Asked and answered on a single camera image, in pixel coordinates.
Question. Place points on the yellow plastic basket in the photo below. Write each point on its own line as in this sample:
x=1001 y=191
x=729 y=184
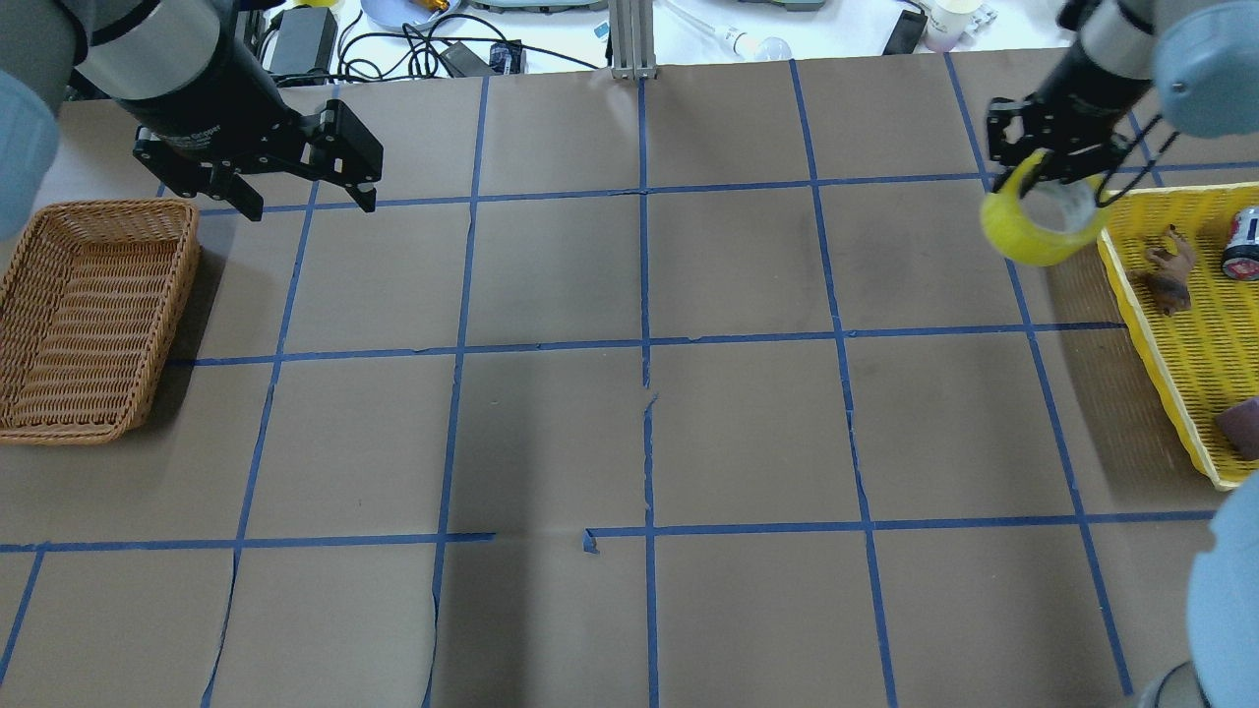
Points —
x=1206 y=360

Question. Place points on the brown wicker basket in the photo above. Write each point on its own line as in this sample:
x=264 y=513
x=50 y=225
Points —
x=92 y=298

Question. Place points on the black power adapter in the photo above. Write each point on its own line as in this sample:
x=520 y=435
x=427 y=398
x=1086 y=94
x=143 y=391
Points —
x=301 y=49

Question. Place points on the small dark can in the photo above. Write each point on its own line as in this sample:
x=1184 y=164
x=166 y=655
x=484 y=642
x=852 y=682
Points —
x=1240 y=254

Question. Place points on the blue plate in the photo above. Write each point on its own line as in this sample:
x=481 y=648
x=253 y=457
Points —
x=393 y=15

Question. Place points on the yellow tape roll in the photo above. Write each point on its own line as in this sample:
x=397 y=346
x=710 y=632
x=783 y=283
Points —
x=1042 y=224

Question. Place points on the white paper cup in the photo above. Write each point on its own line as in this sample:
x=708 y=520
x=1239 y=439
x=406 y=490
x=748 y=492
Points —
x=946 y=22

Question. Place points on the aluminium frame post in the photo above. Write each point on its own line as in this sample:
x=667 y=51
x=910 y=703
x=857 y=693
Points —
x=632 y=40

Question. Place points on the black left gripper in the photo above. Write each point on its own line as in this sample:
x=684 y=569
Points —
x=209 y=110

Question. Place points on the brown toy animal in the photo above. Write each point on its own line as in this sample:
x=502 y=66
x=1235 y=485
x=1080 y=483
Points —
x=1167 y=280

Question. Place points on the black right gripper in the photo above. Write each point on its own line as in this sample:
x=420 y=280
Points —
x=1085 y=87

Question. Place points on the purple foam block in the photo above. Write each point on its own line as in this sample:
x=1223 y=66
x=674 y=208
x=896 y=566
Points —
x=1239 y=426

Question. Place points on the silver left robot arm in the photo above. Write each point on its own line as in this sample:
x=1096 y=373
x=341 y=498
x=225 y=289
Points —
x=128 y=48

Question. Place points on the light bulb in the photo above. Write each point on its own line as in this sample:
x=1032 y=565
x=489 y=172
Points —
x=754 y=47

